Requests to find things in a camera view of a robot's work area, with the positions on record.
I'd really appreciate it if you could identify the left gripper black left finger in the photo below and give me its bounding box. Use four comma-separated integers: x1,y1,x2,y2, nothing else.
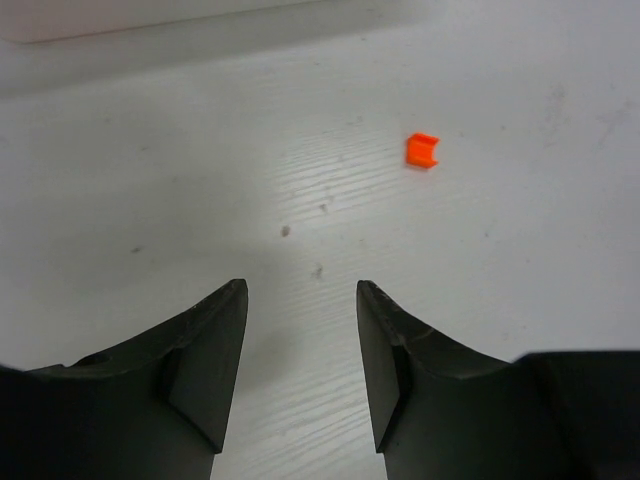
1,279,248,479

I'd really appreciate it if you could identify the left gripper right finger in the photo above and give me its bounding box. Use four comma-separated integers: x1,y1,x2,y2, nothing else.
357,280,639,479

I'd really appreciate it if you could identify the orange lego near container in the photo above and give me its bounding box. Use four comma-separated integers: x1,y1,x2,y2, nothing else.
405,132,440,169

